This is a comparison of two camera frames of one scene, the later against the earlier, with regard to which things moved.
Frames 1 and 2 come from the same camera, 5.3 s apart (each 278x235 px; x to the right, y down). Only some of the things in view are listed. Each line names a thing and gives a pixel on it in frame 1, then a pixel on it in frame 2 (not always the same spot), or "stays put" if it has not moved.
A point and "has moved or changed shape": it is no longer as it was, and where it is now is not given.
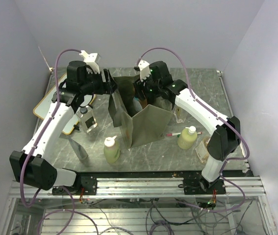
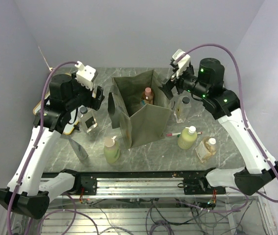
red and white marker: (179, 133) stays put
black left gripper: (109, 87) → (91, 102)
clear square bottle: (86, 116) stays put
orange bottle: (143, 102) has moved or changed shape
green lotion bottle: (112, 150) stays put
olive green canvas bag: (143, 121) stays put
